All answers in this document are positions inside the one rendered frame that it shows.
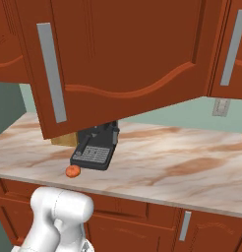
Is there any long grey door handle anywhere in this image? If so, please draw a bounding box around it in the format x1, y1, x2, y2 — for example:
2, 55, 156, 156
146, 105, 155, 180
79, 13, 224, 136
35, 22, 68, 124

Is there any grey wall socket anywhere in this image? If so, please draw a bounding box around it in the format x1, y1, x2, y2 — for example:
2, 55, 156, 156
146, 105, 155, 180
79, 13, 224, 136
212, 97, 231, 118

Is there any grey base cabinet handle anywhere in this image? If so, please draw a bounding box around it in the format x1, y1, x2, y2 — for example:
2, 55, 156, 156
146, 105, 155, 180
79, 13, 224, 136
178, 211, 193, 242

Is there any red-brown wall cabinet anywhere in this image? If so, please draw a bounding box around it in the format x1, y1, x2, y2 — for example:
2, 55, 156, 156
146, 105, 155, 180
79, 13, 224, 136
0, 0, 31, 85

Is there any grey wall cabinet handle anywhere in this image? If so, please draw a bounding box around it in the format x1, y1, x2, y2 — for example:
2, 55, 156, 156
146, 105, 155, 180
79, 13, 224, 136
219, 9, 242, 88

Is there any red-brown wall cabinet door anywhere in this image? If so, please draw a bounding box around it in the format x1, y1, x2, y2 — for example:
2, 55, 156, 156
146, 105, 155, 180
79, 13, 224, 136
207, 0, 242, 100

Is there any black coffee machine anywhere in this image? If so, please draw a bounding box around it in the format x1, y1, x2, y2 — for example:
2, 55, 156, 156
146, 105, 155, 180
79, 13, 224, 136
69, 120, 121, 171

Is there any tan wooden block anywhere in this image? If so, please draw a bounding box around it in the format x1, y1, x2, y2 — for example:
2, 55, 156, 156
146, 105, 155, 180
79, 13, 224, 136
50, 131, 79, 148

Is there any red-brown drawer front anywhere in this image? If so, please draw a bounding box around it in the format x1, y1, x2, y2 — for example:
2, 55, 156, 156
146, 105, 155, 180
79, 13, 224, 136
83, 192, 149, 221

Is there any red-brown base cabinet door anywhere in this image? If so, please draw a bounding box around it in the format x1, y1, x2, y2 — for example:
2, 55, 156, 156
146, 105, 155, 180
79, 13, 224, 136
83, 213, 176, 252
174, 208, 242, 252

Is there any orange tomato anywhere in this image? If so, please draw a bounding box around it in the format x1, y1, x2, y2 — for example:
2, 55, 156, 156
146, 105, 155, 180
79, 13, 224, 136
65, 164, 82, 179

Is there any open red-brown cabinet door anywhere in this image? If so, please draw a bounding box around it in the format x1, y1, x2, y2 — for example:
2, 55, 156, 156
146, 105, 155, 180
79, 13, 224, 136
14, 0, 230, 141

